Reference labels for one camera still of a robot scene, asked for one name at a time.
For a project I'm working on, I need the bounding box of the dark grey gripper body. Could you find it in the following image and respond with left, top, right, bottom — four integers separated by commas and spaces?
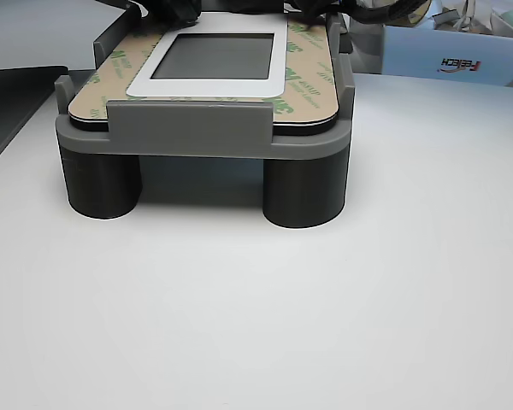
281, 0, 433, 27

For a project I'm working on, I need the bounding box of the black gripper body with motor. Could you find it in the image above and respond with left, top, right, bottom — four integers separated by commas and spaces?
126, 0, 206, 23

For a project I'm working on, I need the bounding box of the dark grey slab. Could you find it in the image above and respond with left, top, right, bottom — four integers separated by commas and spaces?
0, 64, 70, 177

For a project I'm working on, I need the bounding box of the tan 3M liner film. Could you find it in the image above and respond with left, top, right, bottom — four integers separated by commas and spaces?
68, 19, 341, 125

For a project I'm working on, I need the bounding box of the white blue Feetech box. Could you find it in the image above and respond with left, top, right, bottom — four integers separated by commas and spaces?
382, 23, 513, 91

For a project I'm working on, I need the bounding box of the grey rounded flat plate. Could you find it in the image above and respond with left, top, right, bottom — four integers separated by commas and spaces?
0, 7, 143, 73

